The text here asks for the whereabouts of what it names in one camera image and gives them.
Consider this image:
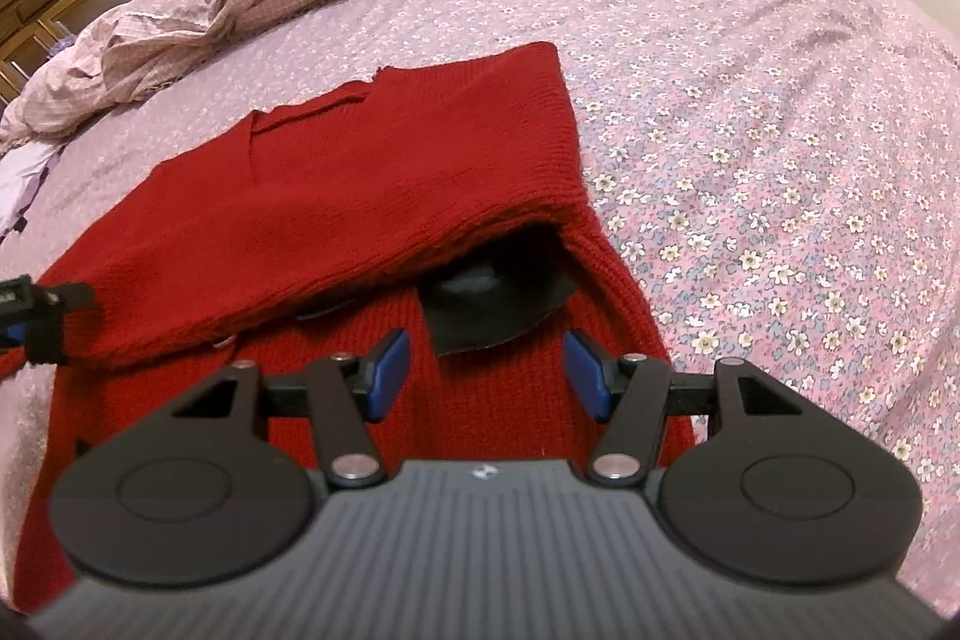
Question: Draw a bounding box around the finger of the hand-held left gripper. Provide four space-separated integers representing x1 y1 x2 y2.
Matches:
0 276 96 317
0 311 70 378

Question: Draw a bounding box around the black fabric patch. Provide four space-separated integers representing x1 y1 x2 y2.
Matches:
416 250 578 357

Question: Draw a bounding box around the red knit sweater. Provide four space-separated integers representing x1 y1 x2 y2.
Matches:
15 40 695 620

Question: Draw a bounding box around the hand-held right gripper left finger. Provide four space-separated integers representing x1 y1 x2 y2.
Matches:
171 329 412 487

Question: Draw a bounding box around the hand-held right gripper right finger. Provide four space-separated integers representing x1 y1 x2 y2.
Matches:
562 331 796 487

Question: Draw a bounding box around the floral bed sheet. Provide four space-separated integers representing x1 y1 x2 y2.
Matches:
0 0 960 611

